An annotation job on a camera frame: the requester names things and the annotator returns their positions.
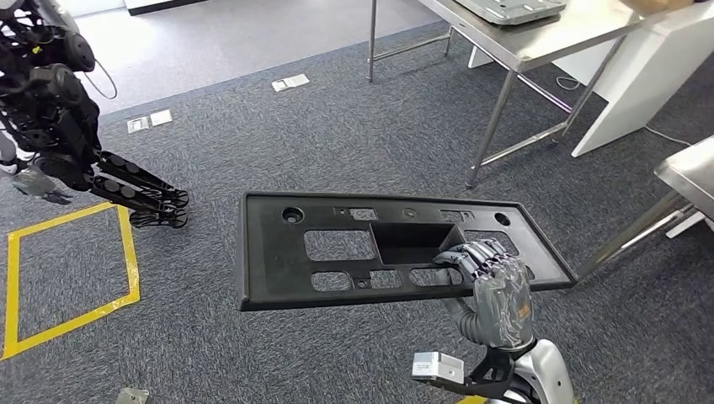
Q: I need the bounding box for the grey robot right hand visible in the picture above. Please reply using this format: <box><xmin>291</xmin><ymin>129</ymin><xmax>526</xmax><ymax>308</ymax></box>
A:
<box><xmin>432</xmin><ymin>239</ymin><xmax>536</xmax><ymax>351</ymax></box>

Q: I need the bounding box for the black plastic plate bracket part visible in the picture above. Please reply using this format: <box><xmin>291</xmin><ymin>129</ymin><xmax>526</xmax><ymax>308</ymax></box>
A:
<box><xmin>235</xmin><ymin>191</ymin><xmax>579</xmax><ymax>313</ymax></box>

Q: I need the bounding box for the steel workbench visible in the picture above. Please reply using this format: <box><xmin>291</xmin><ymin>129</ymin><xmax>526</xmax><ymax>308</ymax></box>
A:
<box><xmin>577</xmin><ymin>135</ymin><xmax>714</xmax><ymax>281</ymax></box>
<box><xmin>366</xmin><ymin>0</ymin><xmax>698</xmax><ymax>189</ymax></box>

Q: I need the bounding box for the white cabinet panel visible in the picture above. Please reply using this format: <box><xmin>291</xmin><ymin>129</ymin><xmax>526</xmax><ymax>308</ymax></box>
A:
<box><xmin>666</xmin><ymin>210</ymin><xmax>714</xmax><ymax>240</ymax></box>
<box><xmin>467</xmin><ymin>3</ymin><xmax>714</xmax><ymax>159</ymax></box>

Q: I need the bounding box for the grey sheet metal plate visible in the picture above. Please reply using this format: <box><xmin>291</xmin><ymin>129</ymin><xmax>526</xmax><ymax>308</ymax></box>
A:
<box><xmin>453</xmin><ymin>0</ymin><xmax>568</xmax><ymax>27</ymax></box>

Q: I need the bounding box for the black humanoid robot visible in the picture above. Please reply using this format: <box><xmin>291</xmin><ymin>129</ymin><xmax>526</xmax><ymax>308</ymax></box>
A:
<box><xmin>0</xmin><ymin>0</ymin><xmax>191</xmax><ymax>231</ymax></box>

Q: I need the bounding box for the black right camera bracket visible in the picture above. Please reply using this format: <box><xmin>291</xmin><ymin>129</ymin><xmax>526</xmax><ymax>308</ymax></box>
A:
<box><xmin>413</xmin><ymin>348</ymin><xmax>520</xmax><ymax>391</ymax></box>

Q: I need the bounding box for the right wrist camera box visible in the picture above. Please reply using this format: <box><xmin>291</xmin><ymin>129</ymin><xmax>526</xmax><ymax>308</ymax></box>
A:
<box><xmin>411</xmin><ymin>351</ymin><xmax>466</xmax><ymax>385</ymax></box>

